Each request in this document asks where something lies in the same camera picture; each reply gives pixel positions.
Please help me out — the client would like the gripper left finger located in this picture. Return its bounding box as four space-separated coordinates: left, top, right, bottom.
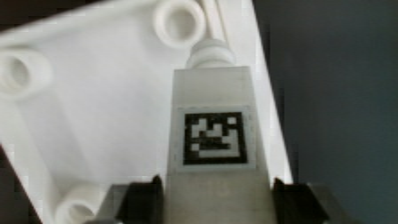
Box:
86 176 163 224

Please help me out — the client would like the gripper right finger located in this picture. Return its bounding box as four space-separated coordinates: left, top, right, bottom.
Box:
271 178 353 224

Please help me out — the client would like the white table leg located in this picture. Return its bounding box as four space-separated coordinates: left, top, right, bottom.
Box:
164 39 276 224

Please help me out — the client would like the white square tabletop tray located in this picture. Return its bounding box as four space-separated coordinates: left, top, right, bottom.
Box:
0 0 291 224

